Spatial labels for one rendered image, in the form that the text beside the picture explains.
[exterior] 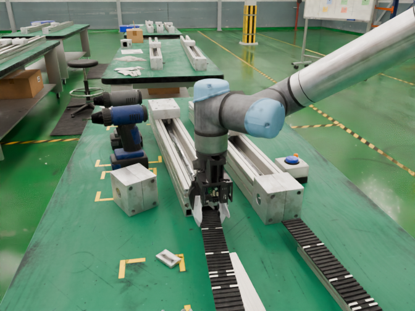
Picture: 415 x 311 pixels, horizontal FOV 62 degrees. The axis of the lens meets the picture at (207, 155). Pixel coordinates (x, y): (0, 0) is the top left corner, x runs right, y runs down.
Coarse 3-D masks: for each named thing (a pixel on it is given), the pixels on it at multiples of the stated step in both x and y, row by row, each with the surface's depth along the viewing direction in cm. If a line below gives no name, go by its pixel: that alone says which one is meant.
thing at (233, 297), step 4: (216, 296) 62; (220, 296) 62; (224, 296) 62; (228, 296) 62; (232, 296) 63; (236, 296) 63; (240, 296) 63; (216, 300) 62; (220, 300) 62; (224, 300) 62; (228, 300) 62; (232, 300) 62; (236, 300) 62; (240, 300) 62
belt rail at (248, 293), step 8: (232, 256) 73; (232, 264) 71; (240, 264) 71; (240, 272) 69; (240, 280) 67; (248, 280) 67; (240, 288) 65; (248, 288) 65; (248, 296) 63; (256, 296) 63; (248, 304) 62; (256, 304) 62
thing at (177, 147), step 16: (160, 128) 129; (176, 128) 133; (160, 144) 128; (176, 144) 122; (192, 144) 115; (176, 160) 103; (192, 160) 110; (176, 176) 99; (192, 176) 100; (176, 192) 102; (208, 208) 95
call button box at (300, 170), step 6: (276, 162) 110; (282, 162) 108; (300, 162) 108; (282, 168) 106; (288, 168) 104; (294, 168) 105; (300, 168) 106; (306, 168) 106; (294, 174) 106; (300, 174) 106; (306, 174) 107; (300, 180) 107; (306, 180) 108
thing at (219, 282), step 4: (212, 280) 66; (216, 280) 66; (220, 280) 66; (224, 280) 66; (228, 280) 66; (232, 280) 66; (236, 280) 66; (212, 284) 65; (216, 284) 65; (220, 284) 65; (224, 284) 65; (228, 284) 65; (232, 284) 65
